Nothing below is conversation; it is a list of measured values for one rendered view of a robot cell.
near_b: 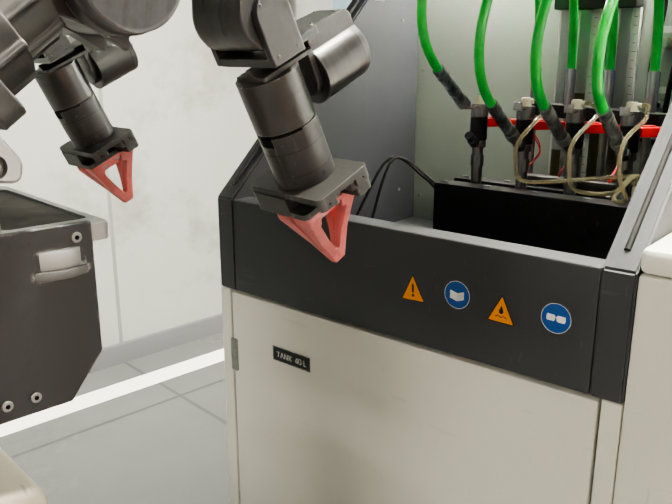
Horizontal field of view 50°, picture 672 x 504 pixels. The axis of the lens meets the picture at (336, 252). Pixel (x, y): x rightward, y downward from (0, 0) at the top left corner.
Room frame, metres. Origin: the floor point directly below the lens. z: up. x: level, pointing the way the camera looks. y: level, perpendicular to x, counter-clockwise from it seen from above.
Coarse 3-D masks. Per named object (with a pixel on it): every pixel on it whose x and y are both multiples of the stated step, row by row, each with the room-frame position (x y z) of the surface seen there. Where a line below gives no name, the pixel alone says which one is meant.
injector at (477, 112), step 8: (472, 104) 1.18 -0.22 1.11; (480, 104) 1.17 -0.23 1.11; (472, 112) 1.18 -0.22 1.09; (480, 112) 1.17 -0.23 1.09; (472, 120) 1.18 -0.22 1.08; (480, 120) 1.17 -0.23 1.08; (472, 128) 1.18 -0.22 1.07; (480, 128) 1.17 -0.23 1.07; (472, 136) 1.16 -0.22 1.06; (480, 136) 1.17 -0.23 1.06; (472, 144) 1.17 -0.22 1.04; (480, 144) 1.17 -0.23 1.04; (472, 152) 1.19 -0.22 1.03; (480, 152) 1.18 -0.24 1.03; (472, 160) 1.18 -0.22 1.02; (480, 160) 1.18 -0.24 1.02; (472, 168) 1.18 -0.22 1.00; (480, 168) 1.18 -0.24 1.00; (472, 176) 1.18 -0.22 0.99; (480, 176) 1.18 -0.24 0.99
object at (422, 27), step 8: (424, 0) 1.05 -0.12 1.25; (536, 0) 1.33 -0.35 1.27; (424, 8) 1.05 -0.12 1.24; (536, 8) 1.33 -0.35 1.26; (424, 16) 1.05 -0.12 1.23; (536, 16) 1.33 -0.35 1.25; (424, 24) 1.05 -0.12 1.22; (424, 32) 1.05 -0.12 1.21; (424, 40) 1.06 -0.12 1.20; (424, 48) 1.06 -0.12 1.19; (432, 48) 1.07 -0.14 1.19; (432, 56) 1.07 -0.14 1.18; (432, 64) 1.07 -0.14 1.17; (440, 64) 1.08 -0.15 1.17
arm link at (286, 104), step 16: (288, 64) 0.63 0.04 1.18; (304, 64) 0.66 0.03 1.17; (240, 80) 0.64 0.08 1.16; (256, 80) 0.62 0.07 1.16; (272, 80) 0.61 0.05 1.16; (288, 80) 0.62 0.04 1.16; (304, 80) 0.64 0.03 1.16; (320, 80) 0.66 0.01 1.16; (240, 96) 0.64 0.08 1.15; (256, 96) 0.62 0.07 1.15; (272, 96) 0.62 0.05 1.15; (288, 96) 0.62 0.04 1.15; (304, 96) 0.63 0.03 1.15; (256, 112) 0.63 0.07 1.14; (272, 112) 0.62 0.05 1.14; (288, 112) 0.62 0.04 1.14; (304, 112) 0.63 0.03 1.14; (256, 128) 0.64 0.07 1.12; (272, 128) 0.63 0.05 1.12; (288, 128) 0.63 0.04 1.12
